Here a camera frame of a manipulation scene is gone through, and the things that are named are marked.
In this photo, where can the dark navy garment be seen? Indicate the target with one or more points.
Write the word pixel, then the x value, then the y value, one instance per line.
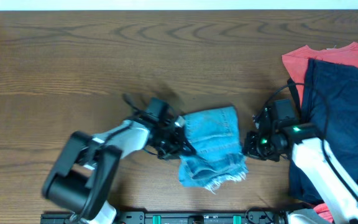
pixel 331 94

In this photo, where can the black garment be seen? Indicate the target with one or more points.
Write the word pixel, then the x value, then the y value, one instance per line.
pixel 294 93

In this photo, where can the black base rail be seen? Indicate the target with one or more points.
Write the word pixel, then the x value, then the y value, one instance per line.
pixel 251 216

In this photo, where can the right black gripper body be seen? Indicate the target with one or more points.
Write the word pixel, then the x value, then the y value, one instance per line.
pixel 262 147

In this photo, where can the red t-shirt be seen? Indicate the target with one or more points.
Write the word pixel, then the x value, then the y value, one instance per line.
pixel 296 62

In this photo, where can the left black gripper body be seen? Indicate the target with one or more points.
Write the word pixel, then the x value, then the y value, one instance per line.
pixel 173 142

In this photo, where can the light blue denim jeans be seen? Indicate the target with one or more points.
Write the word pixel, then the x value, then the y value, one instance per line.
pixel 218 158

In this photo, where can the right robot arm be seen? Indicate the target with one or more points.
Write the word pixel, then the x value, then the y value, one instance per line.
pixel 311 153

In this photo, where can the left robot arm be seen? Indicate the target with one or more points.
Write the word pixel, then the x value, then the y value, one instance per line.
pixel 81 177

